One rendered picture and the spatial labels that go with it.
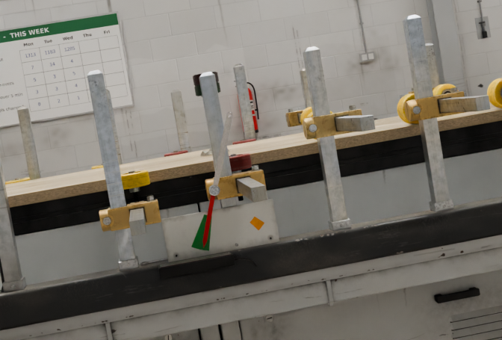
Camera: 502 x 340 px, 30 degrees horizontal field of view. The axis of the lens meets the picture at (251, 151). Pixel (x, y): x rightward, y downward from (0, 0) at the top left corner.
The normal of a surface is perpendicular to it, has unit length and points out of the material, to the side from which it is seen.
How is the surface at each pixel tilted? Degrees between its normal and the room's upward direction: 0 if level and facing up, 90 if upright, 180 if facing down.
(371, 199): 90
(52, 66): 90
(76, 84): 90
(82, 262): 90
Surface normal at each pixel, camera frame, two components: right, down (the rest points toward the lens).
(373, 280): 0.12, 0.04
